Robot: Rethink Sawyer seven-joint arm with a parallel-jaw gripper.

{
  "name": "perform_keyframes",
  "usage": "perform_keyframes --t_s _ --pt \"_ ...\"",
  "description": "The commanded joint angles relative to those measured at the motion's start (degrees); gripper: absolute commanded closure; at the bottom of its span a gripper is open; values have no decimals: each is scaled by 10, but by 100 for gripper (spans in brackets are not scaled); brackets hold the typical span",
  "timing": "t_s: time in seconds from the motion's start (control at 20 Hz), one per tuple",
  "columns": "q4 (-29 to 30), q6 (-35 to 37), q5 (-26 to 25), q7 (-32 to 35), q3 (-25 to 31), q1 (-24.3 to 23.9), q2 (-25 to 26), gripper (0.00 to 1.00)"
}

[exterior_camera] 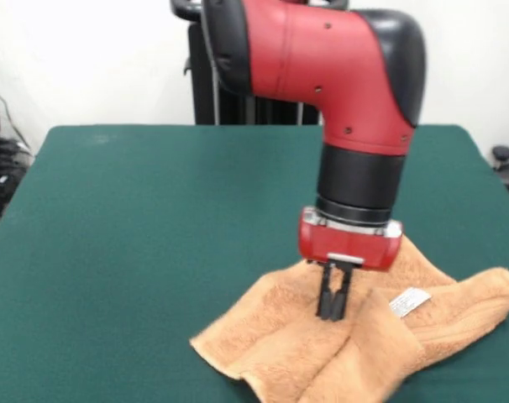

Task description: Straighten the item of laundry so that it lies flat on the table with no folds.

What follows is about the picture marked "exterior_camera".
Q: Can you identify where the dark green tablecloth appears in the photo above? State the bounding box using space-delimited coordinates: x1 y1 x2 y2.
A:
0 123 509 403

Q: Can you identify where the tan terry towel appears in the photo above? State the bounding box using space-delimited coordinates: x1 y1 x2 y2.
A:
189 233 509 403

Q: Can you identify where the black chair base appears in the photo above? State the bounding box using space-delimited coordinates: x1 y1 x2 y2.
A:
491 144 509 211

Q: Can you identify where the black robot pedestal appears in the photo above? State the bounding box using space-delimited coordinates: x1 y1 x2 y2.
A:
169 0 349 126

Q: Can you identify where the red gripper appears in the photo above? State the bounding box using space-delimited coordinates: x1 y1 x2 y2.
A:
296 206 405 323

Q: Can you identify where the black cable bundle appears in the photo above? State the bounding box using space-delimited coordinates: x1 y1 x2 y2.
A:
0 136 35 219

